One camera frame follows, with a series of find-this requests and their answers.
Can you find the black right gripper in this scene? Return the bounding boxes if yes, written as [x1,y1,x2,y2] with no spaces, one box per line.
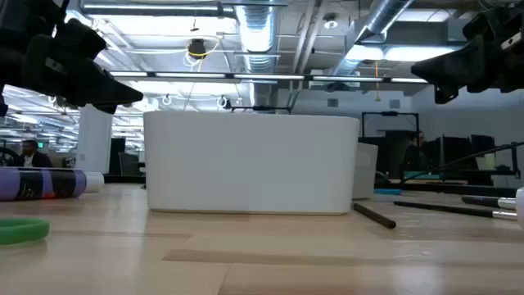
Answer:
[411,6,524,94]

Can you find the green plant in white pot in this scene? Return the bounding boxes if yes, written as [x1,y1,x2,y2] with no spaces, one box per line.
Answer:
[515,186,524,229]

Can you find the black ceiling cable reel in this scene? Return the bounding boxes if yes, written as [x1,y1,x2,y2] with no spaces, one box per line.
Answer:
[187,38,208,61]

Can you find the white square column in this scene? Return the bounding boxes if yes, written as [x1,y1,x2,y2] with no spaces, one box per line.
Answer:
[75,104,114,175]

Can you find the long thin silver-ferrule brush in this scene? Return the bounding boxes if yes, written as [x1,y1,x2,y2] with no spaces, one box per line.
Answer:
[393,200,518,221]

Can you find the wide black-handled brush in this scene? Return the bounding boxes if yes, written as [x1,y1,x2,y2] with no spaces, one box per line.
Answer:
[461,195,518,211]

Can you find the silver ribbed ventilation duct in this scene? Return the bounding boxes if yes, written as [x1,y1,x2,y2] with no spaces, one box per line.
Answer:
[234,0,284,108]

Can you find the grey plastic bin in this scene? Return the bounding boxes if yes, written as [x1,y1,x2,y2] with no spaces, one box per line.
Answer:
[351,142,380,201]

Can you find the thin black slanted cable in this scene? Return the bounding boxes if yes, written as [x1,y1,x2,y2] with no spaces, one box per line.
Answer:
[400,140,524,184]

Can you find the black cabinet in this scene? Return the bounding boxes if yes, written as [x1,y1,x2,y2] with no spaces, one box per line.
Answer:
[108,137,127,176]

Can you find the silver slanted ventilation duct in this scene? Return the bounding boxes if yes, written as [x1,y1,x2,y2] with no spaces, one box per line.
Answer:
[330,0,415,77]

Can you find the black monitors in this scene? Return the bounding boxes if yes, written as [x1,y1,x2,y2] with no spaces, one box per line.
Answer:
[421,134,497,181]

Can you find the grey office chair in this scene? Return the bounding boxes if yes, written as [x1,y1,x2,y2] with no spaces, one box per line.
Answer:
[118,152,145,178]

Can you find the white plastic bin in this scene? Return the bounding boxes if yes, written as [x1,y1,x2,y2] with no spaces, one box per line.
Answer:
[142,110,361,216]

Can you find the person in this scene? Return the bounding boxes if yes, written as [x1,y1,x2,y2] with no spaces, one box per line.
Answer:
[403,131,430,173]
[18,139,54,169]

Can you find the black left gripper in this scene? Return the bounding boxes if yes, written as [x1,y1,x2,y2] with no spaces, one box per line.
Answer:
[0,18,144,108]

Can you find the black gantry frame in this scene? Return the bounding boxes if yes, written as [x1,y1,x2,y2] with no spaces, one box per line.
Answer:
[360,111,421,144]

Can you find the black distant rig bar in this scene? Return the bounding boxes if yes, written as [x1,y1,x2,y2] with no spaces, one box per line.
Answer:
[224,98,293,116]

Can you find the long ceiling light strip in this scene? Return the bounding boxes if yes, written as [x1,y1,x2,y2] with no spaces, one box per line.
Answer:
[108,70,431,85]

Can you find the thin all-black brush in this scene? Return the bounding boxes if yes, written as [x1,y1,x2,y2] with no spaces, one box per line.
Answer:
[352,202,398,230]

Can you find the purple paint bottle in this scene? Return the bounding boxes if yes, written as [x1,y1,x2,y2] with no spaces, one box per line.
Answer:
[0,166,106,202]

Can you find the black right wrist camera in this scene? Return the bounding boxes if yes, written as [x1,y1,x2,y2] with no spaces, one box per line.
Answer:
[433,84,460,105]

